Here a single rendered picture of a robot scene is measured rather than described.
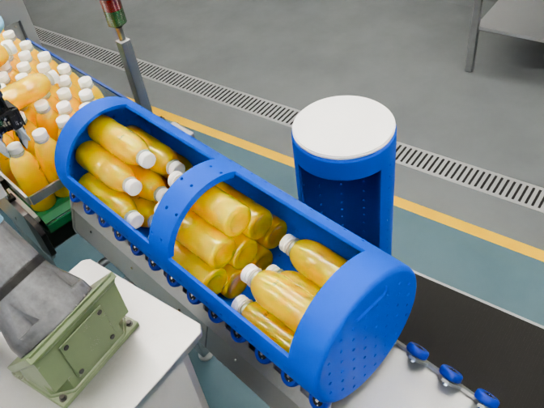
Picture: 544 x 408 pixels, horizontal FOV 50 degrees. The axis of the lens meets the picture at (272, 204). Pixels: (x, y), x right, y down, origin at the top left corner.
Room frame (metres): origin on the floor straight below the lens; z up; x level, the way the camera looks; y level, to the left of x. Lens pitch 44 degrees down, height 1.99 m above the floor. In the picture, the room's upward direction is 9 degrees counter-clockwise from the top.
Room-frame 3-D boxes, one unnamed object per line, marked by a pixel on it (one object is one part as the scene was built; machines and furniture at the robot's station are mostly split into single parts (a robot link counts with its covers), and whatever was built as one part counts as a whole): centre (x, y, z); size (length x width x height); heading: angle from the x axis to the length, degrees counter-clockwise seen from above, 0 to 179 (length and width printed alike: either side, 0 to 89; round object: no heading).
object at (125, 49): (1.82, 0.40, 0.55); 0.04 x 0.04 x 1.10; 39
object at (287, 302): (0.65, 0.00, 1.12); 0.20 x 0.07 x 0.07; 39
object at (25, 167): (1.29, 0.65, 1.00); 0.07 x 0.07 x 0.20
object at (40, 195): (1.36, 0.50, 0.96); 0.40 x 0.01 x 0.03; 129
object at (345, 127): (1.27, -0.22, 1.03); 0.28 x 0.28 x 0.01
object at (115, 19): (1.82, 0.40, 1.18); 0.06 x 0.06 x 0.05
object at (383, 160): (1.27, -0.22, 0.59); 0.28 x 0.28 x 0.88
